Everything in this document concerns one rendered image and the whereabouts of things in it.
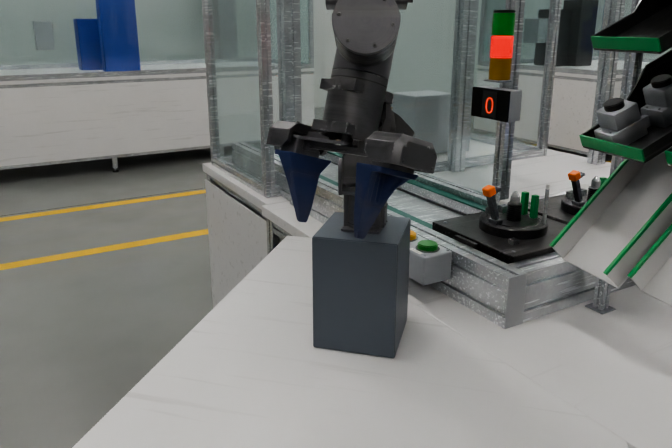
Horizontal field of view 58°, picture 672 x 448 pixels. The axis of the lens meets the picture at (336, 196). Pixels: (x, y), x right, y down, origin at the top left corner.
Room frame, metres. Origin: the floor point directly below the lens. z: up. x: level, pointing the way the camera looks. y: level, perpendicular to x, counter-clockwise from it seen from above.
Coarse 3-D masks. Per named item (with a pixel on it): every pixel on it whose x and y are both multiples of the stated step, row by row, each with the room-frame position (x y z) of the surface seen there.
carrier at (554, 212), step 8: (584, 184) 1.49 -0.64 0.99; (592, 184) 1.33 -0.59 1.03; (600, 184) 1.33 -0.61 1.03; (568, 192) 1.37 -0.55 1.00; (584, 192) 1.38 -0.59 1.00; (592, 192) 1.33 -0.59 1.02; (552, 200) 1.42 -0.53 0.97; (560, 200) 1.42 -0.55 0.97; (568, 200) 1.35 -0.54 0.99; (584, 200) 1.35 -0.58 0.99; (528, 208) 1.35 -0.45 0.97; (552, 208) 1.35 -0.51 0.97; (560, 208) 1.35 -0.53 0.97; (568, 208) 1.31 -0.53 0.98; (576, 208) 1.29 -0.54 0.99; (552, 216) 1.29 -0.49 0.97; (560, 216) 1.29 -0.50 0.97; (568, 216) 1.29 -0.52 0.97
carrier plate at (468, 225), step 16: (448, 224) 1.23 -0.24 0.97; (464, 224) 1.23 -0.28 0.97; (560, 224) 1.23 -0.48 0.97; (480, 240) 1.13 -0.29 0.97; (496, 240) 1.13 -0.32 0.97; (528, 240) 1.13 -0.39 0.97; (544, 240) 1.13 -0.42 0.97; (496, 256) 1.08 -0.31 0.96; (512, 256) 1.05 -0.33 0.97; (528, 256) 1.07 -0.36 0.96
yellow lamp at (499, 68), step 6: (492, 60) 1.42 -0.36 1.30; (498, 60) 1.41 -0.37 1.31; (504, 60) 1.41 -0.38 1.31; (510, 60) 1.42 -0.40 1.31; (492, 66) 1.42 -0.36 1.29; (498, 66) 1.41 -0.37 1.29; (504, 66) 1.41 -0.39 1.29; (510, 66) 1.42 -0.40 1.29; (492, 72) 1.42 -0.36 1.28; (498, 72) 1.41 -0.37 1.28; (504, 72) 1.41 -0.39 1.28; (510, 72) 1.42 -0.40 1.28; (492, 78) 1.42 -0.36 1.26; (498, 78) 1.41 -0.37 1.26; (504, 78) 1.41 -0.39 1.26
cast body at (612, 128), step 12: (600, 108) 0.97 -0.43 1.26; (612, 108) 0.94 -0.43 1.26; (624, 108) 0.94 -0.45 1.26; (636, 108) 0.94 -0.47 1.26; (600, 120) 0.97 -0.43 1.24; (612, 120) 0.94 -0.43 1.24; (624, 120) 0.94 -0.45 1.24; (636, 120) 0.94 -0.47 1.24; (648, 120) 0.97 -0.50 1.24; (600, 132) 0.96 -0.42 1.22; (612, 132) 0.94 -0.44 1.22; (624, 132) 0.94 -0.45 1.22; (636, 132) 0.94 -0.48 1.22; (624, 144) 0.94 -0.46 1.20
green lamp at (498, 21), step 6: (498, 18) 1.41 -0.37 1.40; (504, 18) 1.41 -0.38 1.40; (510, 18) 1.41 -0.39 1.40; (492, 24) 1.43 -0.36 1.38; (498, 24) 1.41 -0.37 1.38; (504, 24) 1.41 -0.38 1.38; (510, 24) 1.41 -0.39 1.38; (492, 30) 1.43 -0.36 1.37; (498, 30) 1.41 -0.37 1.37; (504, 30) 1.41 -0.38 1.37; (510, 30) 1.41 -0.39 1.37
